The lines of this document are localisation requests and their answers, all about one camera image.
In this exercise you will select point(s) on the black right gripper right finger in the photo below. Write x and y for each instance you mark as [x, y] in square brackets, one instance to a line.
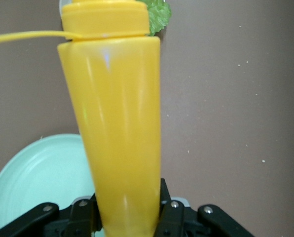
[171, 219]

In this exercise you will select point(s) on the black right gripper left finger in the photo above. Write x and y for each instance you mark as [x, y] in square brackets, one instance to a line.
[80, 217]

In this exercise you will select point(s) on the yellow mustard squeeze bottle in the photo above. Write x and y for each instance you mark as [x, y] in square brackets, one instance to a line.
[117, 111]

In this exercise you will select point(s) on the green lettuce leaf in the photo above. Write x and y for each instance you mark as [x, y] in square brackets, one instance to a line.
[160, 17]

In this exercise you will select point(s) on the mint green plate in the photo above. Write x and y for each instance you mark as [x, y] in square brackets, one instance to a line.
[43, 177]

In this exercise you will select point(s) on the beige plate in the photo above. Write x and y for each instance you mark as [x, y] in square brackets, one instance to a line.
[60, 5]

